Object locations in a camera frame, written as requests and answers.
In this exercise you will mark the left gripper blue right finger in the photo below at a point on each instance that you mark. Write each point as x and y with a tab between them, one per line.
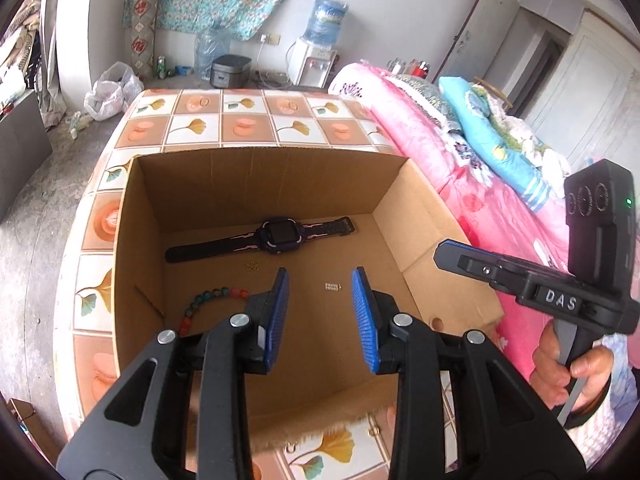
374	312

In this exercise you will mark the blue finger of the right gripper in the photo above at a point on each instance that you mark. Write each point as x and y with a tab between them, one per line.
452	257

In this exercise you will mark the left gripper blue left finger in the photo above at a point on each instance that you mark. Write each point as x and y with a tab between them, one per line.
267	312

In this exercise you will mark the purple black smart watch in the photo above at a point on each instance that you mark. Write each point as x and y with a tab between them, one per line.
276	236

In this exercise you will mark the right hand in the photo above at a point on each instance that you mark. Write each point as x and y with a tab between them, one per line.
550	378

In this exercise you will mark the brown cardboard box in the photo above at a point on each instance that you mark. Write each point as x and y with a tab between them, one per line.
320	380

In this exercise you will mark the pink floral quilt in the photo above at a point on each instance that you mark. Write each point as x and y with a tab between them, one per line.
490	213

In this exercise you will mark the blue pillow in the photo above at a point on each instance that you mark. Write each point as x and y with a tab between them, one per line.
509	164

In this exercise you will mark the patterned tile tablecloth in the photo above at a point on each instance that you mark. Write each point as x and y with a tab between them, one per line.
160	121

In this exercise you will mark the white wardrobe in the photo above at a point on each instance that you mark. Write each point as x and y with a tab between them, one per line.
589	108

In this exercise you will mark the wooden chair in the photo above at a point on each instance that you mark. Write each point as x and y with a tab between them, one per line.
495	92

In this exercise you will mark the red thermos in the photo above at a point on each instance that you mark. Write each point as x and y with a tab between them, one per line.
422	69

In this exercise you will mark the grey door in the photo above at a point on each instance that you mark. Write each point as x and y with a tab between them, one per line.
479	39

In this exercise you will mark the black rice cooker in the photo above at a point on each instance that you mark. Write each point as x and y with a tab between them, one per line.
230	71

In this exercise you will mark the white water dispenser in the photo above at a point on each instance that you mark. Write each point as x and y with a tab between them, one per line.
309	65

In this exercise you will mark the white plastic bag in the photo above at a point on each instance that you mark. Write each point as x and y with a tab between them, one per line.
113	92

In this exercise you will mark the clear empty water jug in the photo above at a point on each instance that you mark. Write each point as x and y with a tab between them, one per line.
210	43

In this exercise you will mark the dark grey cabinet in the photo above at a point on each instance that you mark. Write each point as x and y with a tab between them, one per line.
24	146

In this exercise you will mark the rolled patterned mat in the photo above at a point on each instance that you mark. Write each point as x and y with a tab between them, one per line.
143	21

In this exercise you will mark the blue water bottle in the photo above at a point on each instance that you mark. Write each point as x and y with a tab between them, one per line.
325	22

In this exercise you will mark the black camera box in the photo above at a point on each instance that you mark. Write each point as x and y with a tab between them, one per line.
601	218

